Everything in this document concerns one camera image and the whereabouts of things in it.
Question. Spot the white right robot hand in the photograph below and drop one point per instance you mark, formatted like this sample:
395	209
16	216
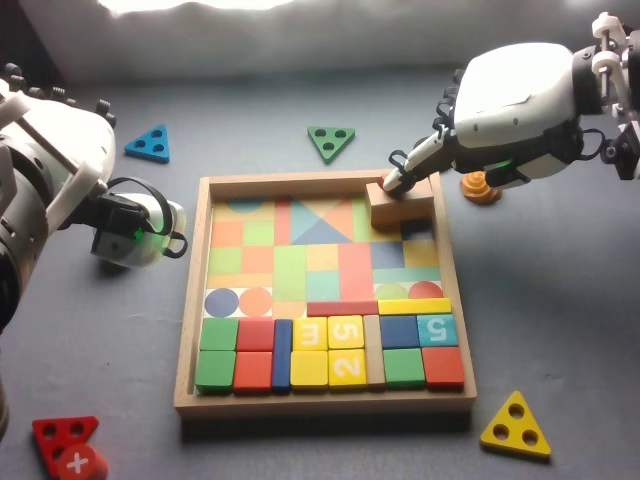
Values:
510	100

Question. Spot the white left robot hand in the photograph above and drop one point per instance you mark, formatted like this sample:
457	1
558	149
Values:
85	140

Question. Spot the natural wooden arch block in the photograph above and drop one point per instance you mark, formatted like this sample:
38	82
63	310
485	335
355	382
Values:
395	212

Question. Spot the blue three-hole triangle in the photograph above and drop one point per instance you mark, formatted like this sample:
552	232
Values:
147	145

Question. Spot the orange spiral cone toy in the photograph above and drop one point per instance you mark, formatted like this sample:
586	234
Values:
477	190

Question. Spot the wooden puzzle tray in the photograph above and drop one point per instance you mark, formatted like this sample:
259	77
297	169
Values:
200	280

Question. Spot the green three-hole triangle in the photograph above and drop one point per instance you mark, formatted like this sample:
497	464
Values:
330	137

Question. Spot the white backdrop cloth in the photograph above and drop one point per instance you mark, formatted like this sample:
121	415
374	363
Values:
325	40

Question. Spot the grey table cloth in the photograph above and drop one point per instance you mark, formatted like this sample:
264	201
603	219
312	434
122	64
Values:
525	300

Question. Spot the red piece with holes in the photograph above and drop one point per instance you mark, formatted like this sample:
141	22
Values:
47	437

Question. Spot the red plus-sign cylinder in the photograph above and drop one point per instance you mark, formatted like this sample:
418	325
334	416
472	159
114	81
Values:
80	465

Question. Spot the yellow three-hole triangle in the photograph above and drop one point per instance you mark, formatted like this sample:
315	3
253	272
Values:
515	430

